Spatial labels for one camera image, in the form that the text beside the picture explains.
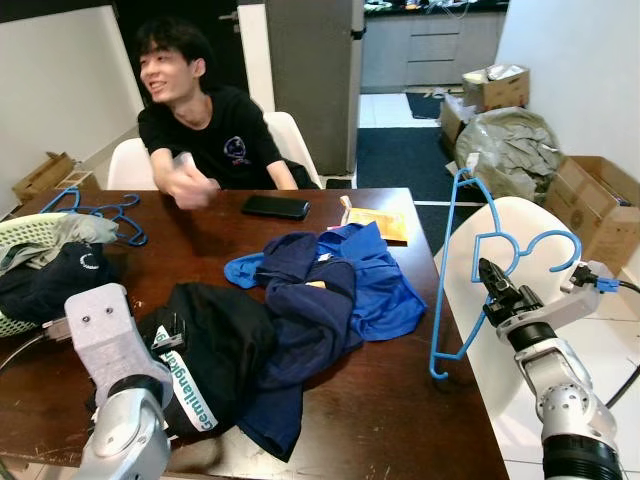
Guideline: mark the large brown cardboard box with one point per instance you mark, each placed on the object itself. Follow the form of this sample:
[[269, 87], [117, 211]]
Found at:
[[595, 210]]

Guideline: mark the black smartphone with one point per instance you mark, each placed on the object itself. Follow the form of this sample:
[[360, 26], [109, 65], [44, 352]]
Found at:
[[275, 207]]

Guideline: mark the grey crumpled garment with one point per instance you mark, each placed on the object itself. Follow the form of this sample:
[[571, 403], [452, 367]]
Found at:
[[70, 232]]

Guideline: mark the person in black t-shirt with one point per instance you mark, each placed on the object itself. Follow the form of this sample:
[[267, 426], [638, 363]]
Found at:
[[215, 140]]

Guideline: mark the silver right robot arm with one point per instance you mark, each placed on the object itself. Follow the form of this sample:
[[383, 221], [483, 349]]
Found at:
[[565, 400]]

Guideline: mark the cardboard box with silver liner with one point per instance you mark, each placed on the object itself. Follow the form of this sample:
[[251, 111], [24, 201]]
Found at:
[[500, 92]]

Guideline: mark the person's right forearm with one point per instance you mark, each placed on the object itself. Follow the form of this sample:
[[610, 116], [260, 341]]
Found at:
[[160, 172]]

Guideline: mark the grey kitchen cabinets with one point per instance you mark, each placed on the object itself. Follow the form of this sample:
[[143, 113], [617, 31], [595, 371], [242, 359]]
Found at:
[[430, 50]]

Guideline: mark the dark navy floor rug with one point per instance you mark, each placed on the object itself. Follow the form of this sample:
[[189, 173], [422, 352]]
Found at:
[[400, 160]]

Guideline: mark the pale green laundry basket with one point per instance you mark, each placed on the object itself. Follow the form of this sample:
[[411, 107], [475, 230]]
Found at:
[[15, 228]]

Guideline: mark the black shirt with white band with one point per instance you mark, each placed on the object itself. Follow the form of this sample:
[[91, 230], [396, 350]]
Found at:
[[225, 340]]

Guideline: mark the open brown cardboard box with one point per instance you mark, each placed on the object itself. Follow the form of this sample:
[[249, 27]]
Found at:
[[455, 118]]

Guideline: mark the person's right hand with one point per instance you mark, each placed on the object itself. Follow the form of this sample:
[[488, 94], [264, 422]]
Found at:
[[192, 185]]

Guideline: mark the olive green stuffed bag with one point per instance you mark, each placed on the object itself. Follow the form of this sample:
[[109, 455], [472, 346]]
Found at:
[[510, 150]]

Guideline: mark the tall grey refrigerator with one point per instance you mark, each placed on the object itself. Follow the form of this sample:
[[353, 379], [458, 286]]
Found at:
[[315, 80]]

